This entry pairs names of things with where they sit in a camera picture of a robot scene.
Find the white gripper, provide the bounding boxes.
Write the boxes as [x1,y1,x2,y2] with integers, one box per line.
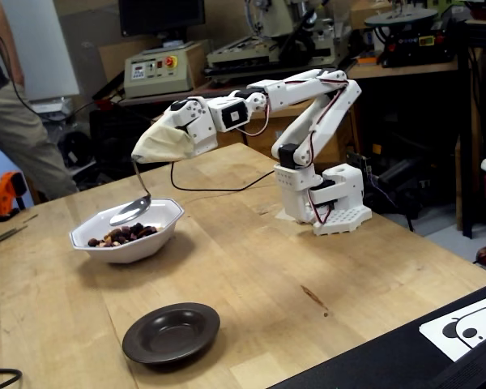
[158,96,219,157]

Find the metal spoon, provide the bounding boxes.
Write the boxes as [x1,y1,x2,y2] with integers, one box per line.
[109,160,153,227]

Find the nuts and raisins mix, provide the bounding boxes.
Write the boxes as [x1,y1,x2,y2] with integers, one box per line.
[87,221,165,249]

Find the white octagonal bowl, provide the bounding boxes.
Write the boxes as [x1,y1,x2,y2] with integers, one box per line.
[69,199,185,265]

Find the bare forearm of person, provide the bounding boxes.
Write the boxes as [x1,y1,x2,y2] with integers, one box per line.
[0,0,25,88]

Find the brown plate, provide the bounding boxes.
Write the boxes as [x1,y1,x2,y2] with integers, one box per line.
[121,301,221,365]

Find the beige tape wrap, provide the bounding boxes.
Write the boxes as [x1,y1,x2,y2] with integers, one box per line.
[131,123,196,165]

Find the beige control box red button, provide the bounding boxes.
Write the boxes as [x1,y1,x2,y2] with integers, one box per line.
[123,40,207,100]

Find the wooden workbench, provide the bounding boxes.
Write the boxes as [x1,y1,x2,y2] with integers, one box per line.
[151,87,360,165]

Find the black computer monitor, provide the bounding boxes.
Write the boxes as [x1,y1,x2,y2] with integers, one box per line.
[118,0,207,38]

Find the grey milling machine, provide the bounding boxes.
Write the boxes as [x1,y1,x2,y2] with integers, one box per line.
[205,0,352,80]

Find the white board panel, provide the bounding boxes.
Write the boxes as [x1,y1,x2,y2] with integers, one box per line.
[0,0,81,102]

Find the person in khaki trousers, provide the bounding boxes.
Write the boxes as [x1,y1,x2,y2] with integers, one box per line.
[0,0,79,202]

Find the green circuit board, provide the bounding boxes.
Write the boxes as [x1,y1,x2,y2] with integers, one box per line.
[345,151,374,182]

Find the dark flat metal strips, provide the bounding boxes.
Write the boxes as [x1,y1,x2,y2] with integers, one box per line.
[0,224,28,251]

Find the wooden machine bench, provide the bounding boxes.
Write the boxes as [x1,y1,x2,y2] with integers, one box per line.
[347,58,459,81]

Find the cardboard box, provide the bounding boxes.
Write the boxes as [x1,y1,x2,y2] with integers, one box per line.
[349,0,394,30]

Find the black scroll saw machine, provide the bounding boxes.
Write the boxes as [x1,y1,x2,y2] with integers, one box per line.
[364,6,461,69]

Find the black flat panel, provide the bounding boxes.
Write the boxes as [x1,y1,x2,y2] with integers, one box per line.
[269,279,486,389]

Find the white panda sticker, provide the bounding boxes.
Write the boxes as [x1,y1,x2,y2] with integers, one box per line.
[419,292,486,362]

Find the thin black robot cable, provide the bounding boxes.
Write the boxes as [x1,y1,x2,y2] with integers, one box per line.
[169,160,276,193]

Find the thin black hanging cable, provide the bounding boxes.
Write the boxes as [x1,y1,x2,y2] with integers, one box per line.
[0,22,96,118]

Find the black metal frame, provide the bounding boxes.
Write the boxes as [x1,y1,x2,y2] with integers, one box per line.
[455,18,486,239]

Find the black cable loop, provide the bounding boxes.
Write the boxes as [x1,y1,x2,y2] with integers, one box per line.
[0,367,23,389]

